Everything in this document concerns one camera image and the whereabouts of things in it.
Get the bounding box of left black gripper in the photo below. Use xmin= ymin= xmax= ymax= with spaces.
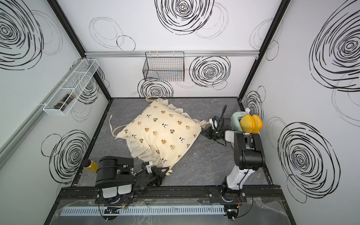
xmin=136 ymin=167 xmax=170 ymax=195

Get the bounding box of cream animal print pillowcase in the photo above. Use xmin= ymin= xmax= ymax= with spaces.
xmin=110 ymin=98 xmax=209 ymax=168

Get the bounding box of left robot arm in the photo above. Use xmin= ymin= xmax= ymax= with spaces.
xmin=95 ymin=156 xmax=208 ymax=202

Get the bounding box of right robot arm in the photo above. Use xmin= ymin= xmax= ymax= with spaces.
xmin=202 ymin=116 xmax=265 ymax=202

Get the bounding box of mint green toaster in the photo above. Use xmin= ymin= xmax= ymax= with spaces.
xmin=230 ymin=111 xmax=248 ymax=131

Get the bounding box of front yellow toast slice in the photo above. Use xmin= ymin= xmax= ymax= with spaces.
xmin=239 ymin=114 xmax=255 ymax=133

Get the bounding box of rear orange toast slice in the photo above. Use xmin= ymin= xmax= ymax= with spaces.
xmin=252 ymin=115 xmax=263 ymax=133

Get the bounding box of yellow bottle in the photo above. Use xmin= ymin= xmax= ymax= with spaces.
xmin=81 ymin=159 xmax=98 ymax=173

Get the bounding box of dark object in shelf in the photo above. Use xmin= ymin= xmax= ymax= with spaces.
xmin=53 ymin=93 xmax=75 ymax=111

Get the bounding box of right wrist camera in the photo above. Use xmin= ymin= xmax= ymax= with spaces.
xmin=209 ymin=116 xmax=221 ymax=129

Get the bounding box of grey slotted cable duct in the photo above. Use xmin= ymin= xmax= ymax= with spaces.
xmin=60 ymin=205 xmax=225 ymax=217

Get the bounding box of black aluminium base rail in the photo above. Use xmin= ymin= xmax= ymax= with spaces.
xmin=55 ymin=185 xmax=285 ymax=204

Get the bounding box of black wire wall basket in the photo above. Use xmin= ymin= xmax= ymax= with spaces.
xmin=142 ymin=51 xmax=185 ymax=82

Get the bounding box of white wire wall shelf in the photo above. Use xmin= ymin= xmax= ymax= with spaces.
xmin=43 ymin=59 xmax=99 ymax=116

